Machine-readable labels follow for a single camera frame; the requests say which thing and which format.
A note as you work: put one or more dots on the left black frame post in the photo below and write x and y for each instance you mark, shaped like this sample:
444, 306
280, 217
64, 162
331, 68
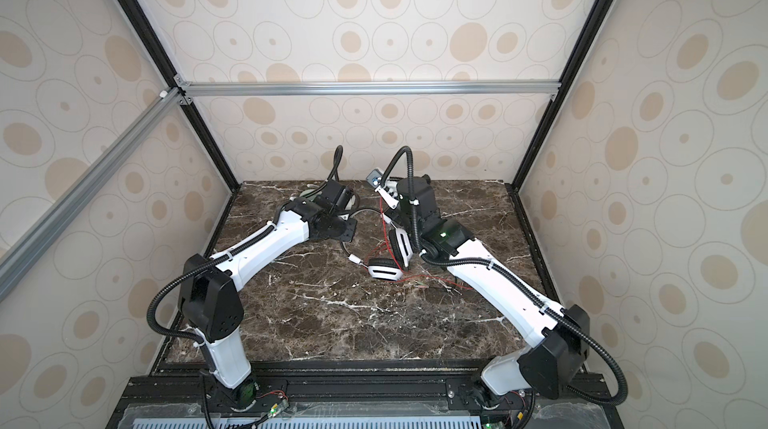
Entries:
151, 42

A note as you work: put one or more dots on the black frame post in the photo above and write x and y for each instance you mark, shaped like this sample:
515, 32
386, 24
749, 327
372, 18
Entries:
594, 21
151, 42

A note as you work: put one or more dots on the white black red-cabled headphones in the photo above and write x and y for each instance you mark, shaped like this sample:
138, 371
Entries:
390, 259

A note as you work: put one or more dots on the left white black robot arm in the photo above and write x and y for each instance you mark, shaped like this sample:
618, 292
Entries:
209, 287

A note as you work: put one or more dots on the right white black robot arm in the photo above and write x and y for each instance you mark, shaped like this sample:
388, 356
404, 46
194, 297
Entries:
557, 340

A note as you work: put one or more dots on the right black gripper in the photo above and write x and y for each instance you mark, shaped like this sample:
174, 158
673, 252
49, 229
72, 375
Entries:
405, 243

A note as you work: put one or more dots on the left slanted aluminium frame bar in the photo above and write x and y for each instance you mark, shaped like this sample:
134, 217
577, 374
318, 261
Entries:
35, 242

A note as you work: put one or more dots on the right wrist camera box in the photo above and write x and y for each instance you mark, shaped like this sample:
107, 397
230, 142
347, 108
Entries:
387, 190

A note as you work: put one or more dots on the horizontal aluminium frame bar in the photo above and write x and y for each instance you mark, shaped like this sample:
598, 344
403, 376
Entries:
373, 88

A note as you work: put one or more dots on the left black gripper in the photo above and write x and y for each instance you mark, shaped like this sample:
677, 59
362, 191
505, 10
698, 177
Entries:
352, 228

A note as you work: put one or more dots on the right black frame post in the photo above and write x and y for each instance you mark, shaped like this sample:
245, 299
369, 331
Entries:
594, 21

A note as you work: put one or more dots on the mint green wired headphones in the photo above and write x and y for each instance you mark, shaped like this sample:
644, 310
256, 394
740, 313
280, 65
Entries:
311, 193

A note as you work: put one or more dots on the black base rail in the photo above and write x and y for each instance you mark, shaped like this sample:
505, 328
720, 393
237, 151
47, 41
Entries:
347, 394

